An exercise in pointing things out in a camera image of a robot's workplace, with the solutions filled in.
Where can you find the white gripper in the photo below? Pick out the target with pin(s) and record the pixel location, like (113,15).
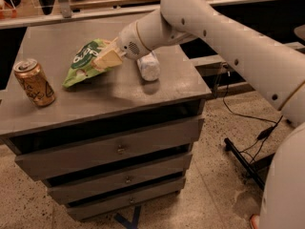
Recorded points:
(130,44)

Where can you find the green rice chip bag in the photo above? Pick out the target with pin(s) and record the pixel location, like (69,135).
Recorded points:
(81,67)

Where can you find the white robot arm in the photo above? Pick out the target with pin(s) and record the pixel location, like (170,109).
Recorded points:
(274,70)

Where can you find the orange soda can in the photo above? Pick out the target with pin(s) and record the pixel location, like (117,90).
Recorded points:
(32,79)

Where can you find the clear plastic water bottle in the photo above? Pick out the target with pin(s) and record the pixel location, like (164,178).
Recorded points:
(149,67)

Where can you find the grey drawer cabinet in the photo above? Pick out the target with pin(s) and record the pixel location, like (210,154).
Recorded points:
(113,140)

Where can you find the black stand base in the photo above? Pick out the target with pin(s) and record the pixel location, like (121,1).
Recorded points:
(256,170)

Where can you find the red white shoe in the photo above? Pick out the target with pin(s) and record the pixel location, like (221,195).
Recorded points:
(254,221)

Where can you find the metal railing frame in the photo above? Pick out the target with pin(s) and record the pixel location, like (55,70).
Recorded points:
(277,18)

